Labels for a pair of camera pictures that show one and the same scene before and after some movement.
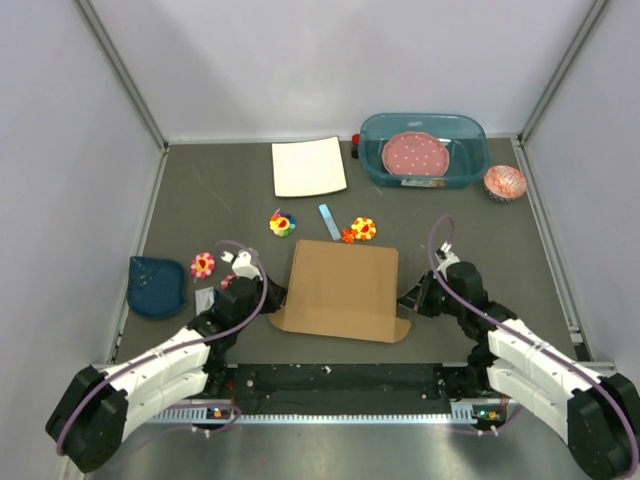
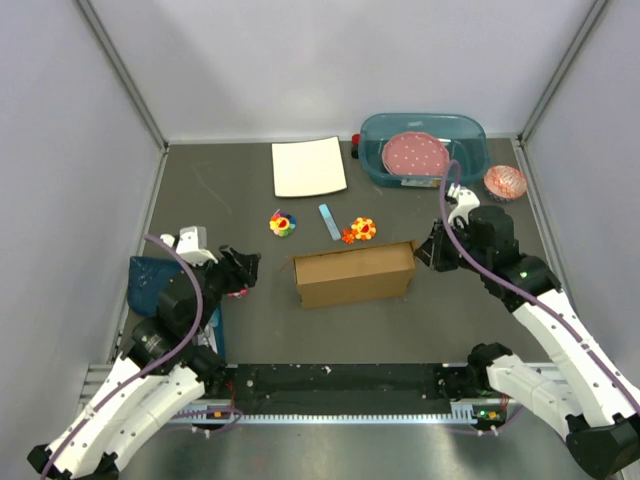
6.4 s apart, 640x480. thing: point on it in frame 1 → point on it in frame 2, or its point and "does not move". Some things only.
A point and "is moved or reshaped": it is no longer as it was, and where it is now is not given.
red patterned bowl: [504, 183] does not move
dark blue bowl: [156, 286] does not move
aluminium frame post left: [124, 71] does not move
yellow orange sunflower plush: [363, 228] does not move
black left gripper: [276, 296] → [249, 265]
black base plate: [346, 383] does not move
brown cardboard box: [343, 291] is moved or reshaped
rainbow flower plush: [282, 224] does not move
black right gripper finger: [415, 297] → [429, 251]
